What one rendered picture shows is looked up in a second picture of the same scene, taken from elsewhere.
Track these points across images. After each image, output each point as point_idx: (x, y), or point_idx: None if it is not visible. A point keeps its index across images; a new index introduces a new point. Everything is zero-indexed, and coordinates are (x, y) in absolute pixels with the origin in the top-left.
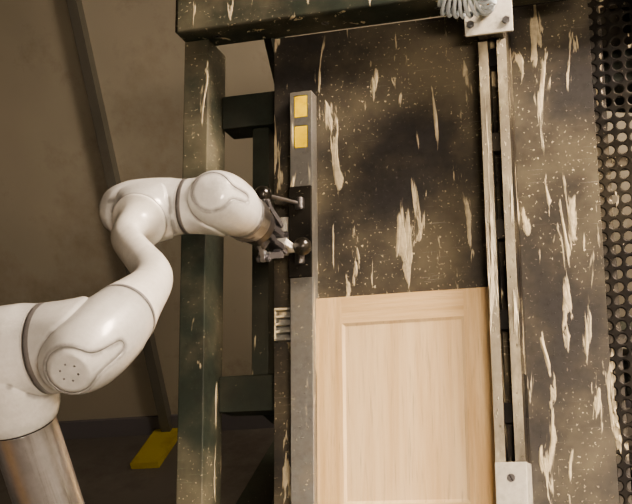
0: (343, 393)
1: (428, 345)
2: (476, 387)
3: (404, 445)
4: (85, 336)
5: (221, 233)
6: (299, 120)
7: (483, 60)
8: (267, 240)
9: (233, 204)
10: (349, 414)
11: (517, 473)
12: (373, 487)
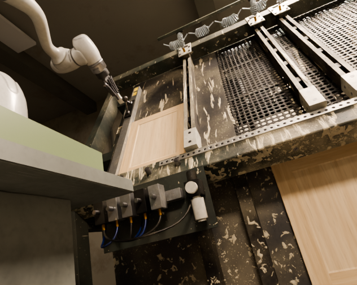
0: (135, 139)
1: (165, 120)
2: (180, 123)
3: (153, 145)
4: None
5: (84, 56)
6: (135, 91)
7: (184, 61)
8: (107, 81)
9: (85, 38)
10: (136, 144)
11: (191, 130)
12: (140, 160)
